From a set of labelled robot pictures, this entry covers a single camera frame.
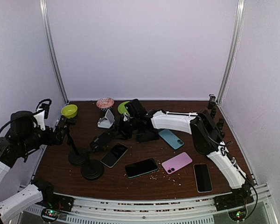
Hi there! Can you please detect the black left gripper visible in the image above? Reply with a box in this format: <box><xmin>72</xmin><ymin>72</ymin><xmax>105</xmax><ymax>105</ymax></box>
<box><xmin>20</xmin><ymin>125</ymin><xmax>66</xmax><ymax>153</ymax></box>

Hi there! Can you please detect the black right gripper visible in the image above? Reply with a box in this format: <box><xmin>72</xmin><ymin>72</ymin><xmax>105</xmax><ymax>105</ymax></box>
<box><xmin>108</xmin><ymin>116</ymin><xmax>140</xmax><ymax>140</ymax></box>

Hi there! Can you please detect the black triangular phone stand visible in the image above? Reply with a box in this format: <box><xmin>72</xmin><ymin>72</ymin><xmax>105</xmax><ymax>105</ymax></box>
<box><xmin>136</xmin><ymin>130</ymin><xmax>159</xmax><ymax>142</ymax></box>

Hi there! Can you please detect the black phone teal case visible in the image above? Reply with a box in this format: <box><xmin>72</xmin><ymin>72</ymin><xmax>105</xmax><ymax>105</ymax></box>
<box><xmin>125</xmin><ymin>158</ymin><xmax>158</xmax><ymax>178</ymax></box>

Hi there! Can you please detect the pink phone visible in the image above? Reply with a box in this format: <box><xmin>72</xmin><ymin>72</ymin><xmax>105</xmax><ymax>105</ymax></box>
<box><xmin>161</xmin><ymin>152</ymin><xmax>193</xmax><ymax>175</ymax></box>

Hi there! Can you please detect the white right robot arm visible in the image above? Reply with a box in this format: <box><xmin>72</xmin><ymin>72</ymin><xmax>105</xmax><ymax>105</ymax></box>
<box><xmin>114</xmin><ymin>99</ymin><xmax>258</xmax><ymax>210</ymax></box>

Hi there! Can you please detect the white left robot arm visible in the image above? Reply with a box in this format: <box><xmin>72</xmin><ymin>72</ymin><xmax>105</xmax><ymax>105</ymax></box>
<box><xmin>0</xmin><ymin>98</ymin><xmax>65</xmax><ymax>224</ymax></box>

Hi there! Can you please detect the white desk phone stand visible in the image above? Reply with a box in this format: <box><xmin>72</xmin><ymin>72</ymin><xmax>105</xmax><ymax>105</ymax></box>
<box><xmin>98</xmin><ymin>109</ymin><xmax>115</xmax><ymax>129</ymax></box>

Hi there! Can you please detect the lime green plate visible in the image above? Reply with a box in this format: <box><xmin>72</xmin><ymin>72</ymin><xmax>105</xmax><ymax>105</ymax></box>
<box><xmin>118</xmin><ymin>101</ymin><xmax>129</xmax><ymax>115</ymax></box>

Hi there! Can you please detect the pink patterned bowl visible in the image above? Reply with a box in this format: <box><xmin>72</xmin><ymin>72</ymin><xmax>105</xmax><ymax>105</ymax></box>
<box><xmin>96</xmin><ymin>97</ymin><xmax>114</xmax><ymax>110</ymax></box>

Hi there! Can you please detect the lime green bowl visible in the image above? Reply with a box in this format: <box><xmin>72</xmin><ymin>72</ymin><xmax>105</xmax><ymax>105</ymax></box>
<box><xmin>61</xmin><ymin>104</ymin><xmax>78</xmax><ymax>119</ymax></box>

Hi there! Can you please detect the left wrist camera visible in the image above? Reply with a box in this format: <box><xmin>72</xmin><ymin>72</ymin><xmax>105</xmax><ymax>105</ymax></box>
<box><xmin>34</xmin><ymin>98</ymin><xmax>52</xmax><ymax>131</ymax></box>

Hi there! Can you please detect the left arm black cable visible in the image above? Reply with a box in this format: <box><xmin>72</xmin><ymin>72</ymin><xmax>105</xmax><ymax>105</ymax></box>
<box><xmin>0</xmin><ymin>114</ymin><xmax>38</xmax><ymax>164</ymax></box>

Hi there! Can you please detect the front aluminium rail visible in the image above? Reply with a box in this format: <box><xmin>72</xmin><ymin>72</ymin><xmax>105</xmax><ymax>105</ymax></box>
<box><xmin>9</xmin><ymin>184</ymin><xmax>278</xmax><ymax>224</ymax></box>

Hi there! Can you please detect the left aluminium frame post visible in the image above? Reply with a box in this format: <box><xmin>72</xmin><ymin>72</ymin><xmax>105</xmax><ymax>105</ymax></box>
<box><xmin>39</xmin><ymin>0</ymin><xmax>69</xmax><ymax>104</ymax></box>

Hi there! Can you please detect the aluminium frame post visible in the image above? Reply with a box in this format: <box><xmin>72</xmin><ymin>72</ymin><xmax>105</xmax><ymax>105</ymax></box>
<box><xmin>217</xmin><ymin>0</ymin><xmax>246</xmax><ymax>105</ymax></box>
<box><xmin>39</xmin><ymin>0</ymin><xmax>69</xmax><ymax>104</ymax></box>

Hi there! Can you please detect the right aluminium frame post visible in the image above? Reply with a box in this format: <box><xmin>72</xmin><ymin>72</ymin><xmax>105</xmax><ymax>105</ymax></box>
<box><xmin>217</xmin><ymin>0</ymin><xmax>246</xmax><ymax>105</ymax></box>

